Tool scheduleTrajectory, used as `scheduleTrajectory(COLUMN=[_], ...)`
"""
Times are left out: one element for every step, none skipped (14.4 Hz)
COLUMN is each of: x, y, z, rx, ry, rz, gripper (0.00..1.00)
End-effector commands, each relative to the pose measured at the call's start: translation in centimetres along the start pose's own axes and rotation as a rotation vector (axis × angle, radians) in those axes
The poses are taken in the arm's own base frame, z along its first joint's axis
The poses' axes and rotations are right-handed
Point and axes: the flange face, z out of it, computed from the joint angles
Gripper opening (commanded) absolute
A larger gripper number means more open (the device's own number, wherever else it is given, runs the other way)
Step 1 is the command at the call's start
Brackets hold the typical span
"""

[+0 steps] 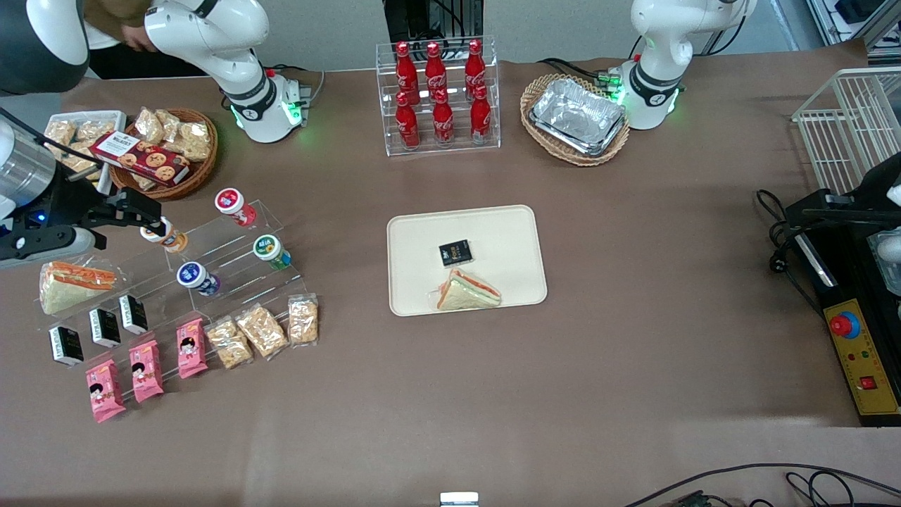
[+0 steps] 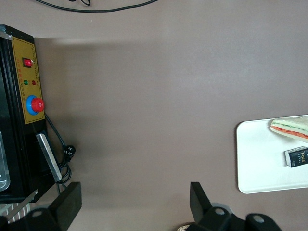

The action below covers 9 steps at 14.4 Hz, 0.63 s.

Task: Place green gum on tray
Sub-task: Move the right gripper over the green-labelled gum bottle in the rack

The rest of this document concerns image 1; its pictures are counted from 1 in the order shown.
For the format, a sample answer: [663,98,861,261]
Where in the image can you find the beige plastic tray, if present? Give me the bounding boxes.
[386,204,549,318]

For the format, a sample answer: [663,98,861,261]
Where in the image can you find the black floor cables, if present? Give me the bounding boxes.
[622,462,901,507]

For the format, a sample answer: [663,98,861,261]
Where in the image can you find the red cookie box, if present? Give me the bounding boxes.
[89,130,191,188]

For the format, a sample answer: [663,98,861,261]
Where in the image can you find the clear acrylic bottle rack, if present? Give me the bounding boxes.
[374,35,503,158]

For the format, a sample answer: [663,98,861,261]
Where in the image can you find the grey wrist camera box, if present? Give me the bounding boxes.
[0,225,97,269]

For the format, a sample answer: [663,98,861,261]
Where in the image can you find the red emergency stop button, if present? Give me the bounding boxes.
[828,311,862,341]

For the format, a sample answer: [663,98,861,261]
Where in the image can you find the small black white box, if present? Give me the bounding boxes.
[47,323,86,369]
[118,293,150,336]
[88,307,122,349]

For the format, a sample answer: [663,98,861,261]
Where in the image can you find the black device housing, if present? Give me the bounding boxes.
[801,151,901,233]

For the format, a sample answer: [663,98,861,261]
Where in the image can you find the metal shelf frame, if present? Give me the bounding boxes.
[805,0,901,51]

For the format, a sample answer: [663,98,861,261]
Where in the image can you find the clear acrylic stepped stand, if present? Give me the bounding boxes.
[164,199,311,332]
[32,248,212,396]

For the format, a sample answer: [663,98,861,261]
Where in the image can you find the brown wicker basket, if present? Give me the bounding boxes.
[108,107,220,202]

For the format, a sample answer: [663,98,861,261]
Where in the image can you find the red gum bottle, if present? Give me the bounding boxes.
[214,187,258,228]

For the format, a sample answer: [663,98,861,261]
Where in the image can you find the stacked aluminium foil trays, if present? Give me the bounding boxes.
[527,77,629,158]

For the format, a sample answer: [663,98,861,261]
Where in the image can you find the pink snack packet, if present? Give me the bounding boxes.
[84,358,128,425]
[128,339,165,404]
[175,317,210,380]

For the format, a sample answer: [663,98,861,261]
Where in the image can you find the light wicker basket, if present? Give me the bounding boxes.
[519,73,632,168]

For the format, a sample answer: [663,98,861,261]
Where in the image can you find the clear cracker packet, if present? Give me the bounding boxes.
[204,315,255,371]
[287,293,320,347]
[234,303,291,361]

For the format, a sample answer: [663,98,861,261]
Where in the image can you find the green gum bottle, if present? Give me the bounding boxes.
[253,234,292,272]

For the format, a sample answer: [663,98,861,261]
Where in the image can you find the person in brown top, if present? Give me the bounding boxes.
[82,0,160,54]

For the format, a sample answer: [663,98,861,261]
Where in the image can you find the small black snack packet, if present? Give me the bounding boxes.
[438,239,474,269]

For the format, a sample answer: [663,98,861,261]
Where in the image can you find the white wire basket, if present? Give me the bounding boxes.
[791,67,901,196]

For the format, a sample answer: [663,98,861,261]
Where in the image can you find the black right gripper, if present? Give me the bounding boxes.
[0,176,170,246]

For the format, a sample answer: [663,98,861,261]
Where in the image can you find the red cola bottle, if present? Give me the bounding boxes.
[393,92,422,151]
[469,84,493,146]
[424,42,449,105]
[431,88,456,147]
[464,39,487,98]
[394,41,421,106]

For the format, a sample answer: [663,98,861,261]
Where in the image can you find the wrapped triangle sandwich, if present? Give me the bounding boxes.
[428,268,503,313]
[38,259,120,316]

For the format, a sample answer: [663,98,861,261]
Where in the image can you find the black arm base cables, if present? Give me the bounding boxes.
[537,56,615,91]

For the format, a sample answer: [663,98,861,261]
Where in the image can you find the grey arm base cable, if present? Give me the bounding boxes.
[270,64,327,108]

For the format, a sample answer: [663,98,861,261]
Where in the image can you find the black power cable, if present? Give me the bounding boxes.
[755,188,826,318]

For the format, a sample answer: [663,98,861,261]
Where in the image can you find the clear puffed snack bag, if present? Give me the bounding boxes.
[75,119,115,142]
[178,120,213,162]
[155,108,185,142]
[60,144,101,178]
[44,119,77,148]
[134,106,167,146]

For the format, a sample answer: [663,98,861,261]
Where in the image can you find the black equipment rack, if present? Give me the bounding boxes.
[383,0,486,44]

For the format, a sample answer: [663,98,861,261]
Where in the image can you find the black yellow control box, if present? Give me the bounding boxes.
[784,189,901,429]

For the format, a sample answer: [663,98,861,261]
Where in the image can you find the blue gum bottle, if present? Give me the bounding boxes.
[176,261,222,298]

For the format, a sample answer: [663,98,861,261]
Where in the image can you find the white rectangular snack tray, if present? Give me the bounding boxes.
[42,110,128,196]

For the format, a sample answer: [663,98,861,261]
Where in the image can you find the orange gum bottle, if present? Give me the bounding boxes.
[139,217,189,255]

